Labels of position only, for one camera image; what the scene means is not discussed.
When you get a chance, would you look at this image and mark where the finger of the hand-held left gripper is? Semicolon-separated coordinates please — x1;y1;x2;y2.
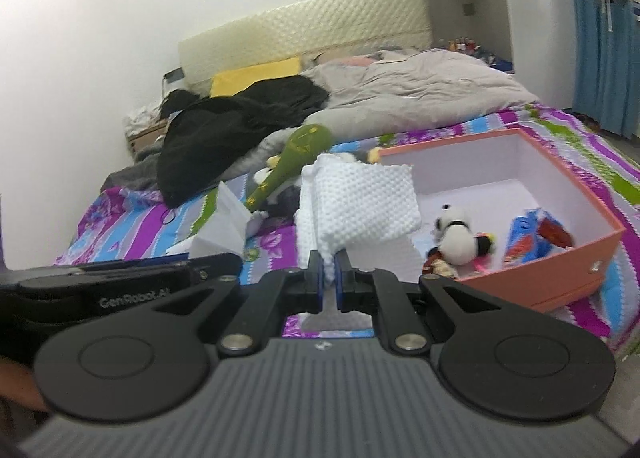
132;253;244;285

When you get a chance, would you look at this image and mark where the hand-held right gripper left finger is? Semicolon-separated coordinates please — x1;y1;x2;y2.
150;249;325;356

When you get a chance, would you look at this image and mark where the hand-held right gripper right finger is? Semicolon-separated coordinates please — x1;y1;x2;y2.
335;248;501;354

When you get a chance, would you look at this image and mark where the white sheet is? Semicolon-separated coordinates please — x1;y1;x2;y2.
167;182;251;257

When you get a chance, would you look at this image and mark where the white knitted cloth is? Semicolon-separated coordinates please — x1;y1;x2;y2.
295;153;422;331

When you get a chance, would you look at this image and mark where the blue face mask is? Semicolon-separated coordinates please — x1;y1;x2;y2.
412;231;441;259

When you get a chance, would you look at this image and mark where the panda plush toy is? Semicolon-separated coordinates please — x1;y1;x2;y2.
432;205;497;266

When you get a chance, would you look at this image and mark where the blue printed plastic bag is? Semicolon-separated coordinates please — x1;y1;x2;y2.
502;208;576;266

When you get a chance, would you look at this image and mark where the orange cardboard box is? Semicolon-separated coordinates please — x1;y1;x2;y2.
377;128;626;313

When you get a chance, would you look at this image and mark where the person's left hand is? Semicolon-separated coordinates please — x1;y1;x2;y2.
0;355;49;411

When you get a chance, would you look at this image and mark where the grey penguin plush toy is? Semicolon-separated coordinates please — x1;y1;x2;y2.
252;147;383;219

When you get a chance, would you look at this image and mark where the dark grey blanket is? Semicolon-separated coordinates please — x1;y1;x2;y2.
102;143;168;189

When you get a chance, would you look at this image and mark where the black jacket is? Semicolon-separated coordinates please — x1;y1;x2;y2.
156;74;329;209

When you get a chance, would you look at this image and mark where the green plush stick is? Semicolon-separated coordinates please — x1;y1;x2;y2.
245;124;335;213

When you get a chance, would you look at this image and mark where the white crumpled cloth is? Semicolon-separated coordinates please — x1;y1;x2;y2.
125;106;163;136

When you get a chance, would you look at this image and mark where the black cloth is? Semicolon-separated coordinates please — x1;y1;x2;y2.
160;88;201;116

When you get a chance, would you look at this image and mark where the yellow pillow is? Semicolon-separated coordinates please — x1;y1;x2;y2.
210;57;302;98

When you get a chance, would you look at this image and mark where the light grey duvet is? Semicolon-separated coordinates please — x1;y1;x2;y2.
260;49;538;159

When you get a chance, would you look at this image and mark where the cream padded headboard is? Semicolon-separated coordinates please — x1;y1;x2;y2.
178;0;433;89

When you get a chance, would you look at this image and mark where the row of cosmetic bottles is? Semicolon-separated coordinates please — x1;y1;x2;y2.
440;36;496;62

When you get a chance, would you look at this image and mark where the floral striped bedsheet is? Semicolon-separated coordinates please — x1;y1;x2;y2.
55;103;640;354

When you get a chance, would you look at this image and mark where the blue curtain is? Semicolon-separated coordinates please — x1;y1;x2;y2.
565;0;640;139

